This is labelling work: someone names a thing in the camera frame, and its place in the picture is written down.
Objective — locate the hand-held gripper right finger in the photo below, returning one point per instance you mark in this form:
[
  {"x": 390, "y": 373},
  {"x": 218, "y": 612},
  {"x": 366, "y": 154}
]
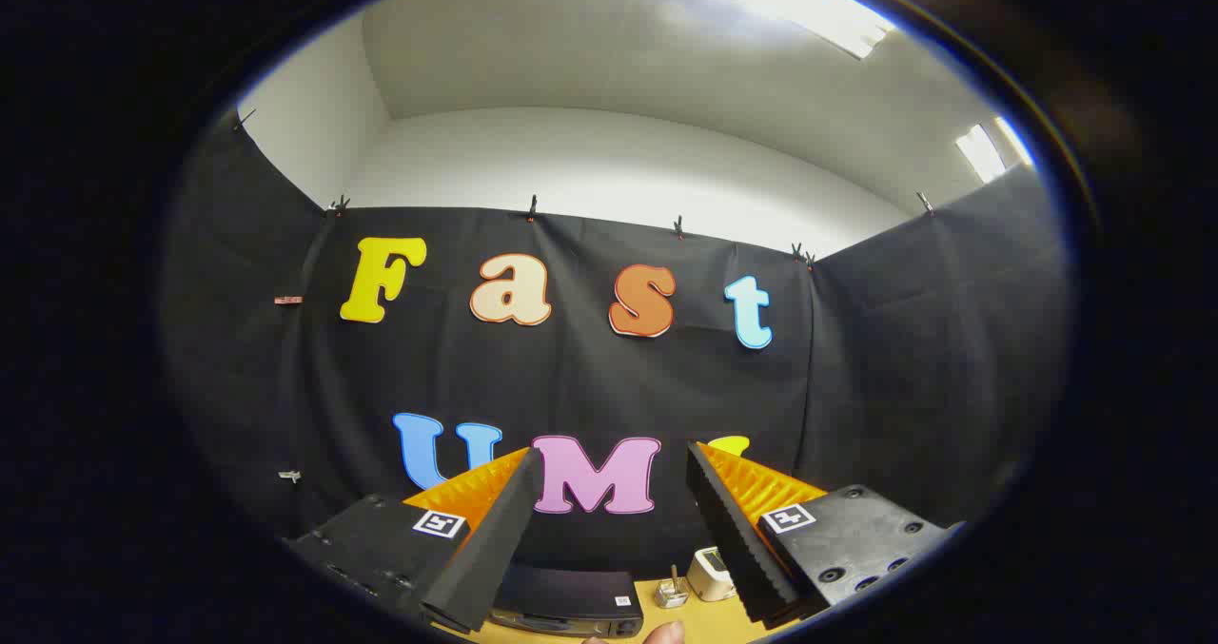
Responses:
[{"x": 728, "y": 530}]

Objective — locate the white pop-up toaster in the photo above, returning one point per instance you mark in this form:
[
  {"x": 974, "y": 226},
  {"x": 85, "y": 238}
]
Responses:
[{"x": 709, "y": 575}]

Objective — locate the black toaster oven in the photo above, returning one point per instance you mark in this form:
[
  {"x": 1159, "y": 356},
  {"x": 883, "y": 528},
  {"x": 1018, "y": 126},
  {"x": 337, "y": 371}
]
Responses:
[{"x": 561, "y": 592}]

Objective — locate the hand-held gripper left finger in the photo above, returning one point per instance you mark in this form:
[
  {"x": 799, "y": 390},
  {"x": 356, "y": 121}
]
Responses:
[{"x": 495, "y": 539}]

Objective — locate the small ceiling light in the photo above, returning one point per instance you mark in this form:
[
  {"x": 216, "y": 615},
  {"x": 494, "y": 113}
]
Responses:
[{"x": 990, "y": 149}]

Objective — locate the row of small black clips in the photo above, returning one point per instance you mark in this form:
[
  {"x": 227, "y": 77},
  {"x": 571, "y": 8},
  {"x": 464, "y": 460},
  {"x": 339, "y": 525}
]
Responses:
[{"x": 533, "y": 208}]

